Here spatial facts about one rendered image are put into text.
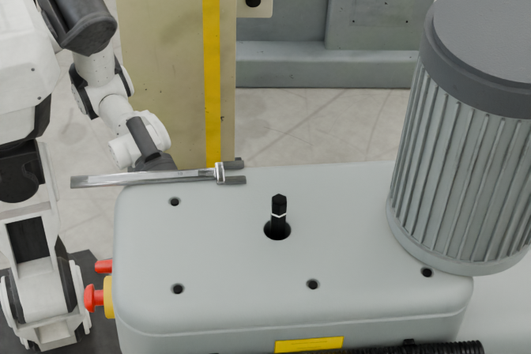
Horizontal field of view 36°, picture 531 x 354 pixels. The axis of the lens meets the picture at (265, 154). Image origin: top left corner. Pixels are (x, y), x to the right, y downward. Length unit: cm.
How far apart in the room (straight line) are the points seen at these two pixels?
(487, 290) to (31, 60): 95
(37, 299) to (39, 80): 63
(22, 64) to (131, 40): 141
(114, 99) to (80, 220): 177
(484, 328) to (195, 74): 211
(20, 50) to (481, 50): 101
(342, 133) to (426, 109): 304
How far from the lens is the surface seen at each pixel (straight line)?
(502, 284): 127
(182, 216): 112
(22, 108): 174
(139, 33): 302
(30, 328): 223
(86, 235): 358
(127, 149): 173
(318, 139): 394
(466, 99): 89
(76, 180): 117
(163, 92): 320
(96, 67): 187
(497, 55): 90
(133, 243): 110
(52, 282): 209
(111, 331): 260
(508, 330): 124
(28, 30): 167
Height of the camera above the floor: 274
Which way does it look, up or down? 45 degrees down
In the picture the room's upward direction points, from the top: 3 degrees clockwise
